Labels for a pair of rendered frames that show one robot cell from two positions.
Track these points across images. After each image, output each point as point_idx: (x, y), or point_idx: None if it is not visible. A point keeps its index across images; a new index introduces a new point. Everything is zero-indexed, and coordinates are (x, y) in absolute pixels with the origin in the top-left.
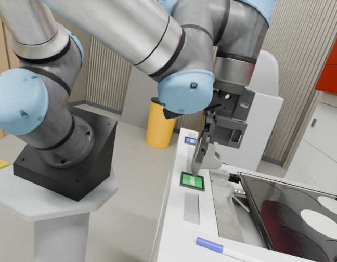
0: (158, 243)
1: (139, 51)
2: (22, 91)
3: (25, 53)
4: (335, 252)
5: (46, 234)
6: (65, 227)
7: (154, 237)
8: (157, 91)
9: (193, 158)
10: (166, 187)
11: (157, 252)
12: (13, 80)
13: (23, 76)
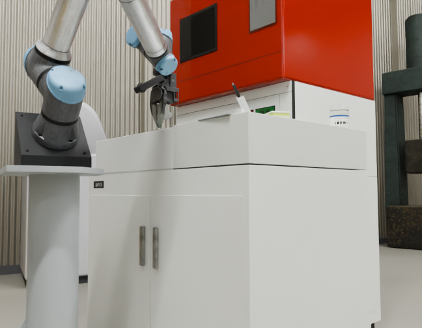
0: (176, 133)
1: (160, 46)
2: (75, 76)
3: (60, 56)
4: None
5: (62, 215)
6: (75, 205)
7: (120, 232)
8: (157, 65)
9: (155, 117)
10: (106, 195)
11: (180, 129)
12: (64, 71)
13: (68, 69)
